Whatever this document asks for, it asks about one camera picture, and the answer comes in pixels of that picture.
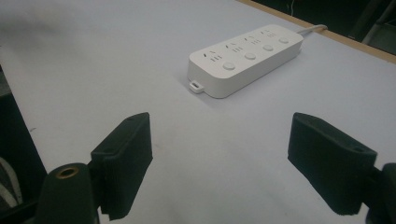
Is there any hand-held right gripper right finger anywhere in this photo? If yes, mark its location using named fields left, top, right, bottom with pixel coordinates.
left=287, top=112, right=378, bottom=217

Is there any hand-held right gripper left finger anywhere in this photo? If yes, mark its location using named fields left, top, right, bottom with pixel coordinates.
left=90, top=112, right=154, bottom=221

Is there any white power strip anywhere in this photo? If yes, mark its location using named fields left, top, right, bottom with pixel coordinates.
left=187, top=23, right=304, bottom=100

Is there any white power strip cable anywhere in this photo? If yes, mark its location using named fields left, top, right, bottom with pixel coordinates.
left=296, top=24, right=329, bottom=35

